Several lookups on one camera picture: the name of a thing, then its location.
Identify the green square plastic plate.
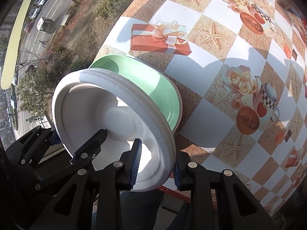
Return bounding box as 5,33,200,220
89,54,174,128

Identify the pink square plastic plate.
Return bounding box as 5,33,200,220
167,76,183,134

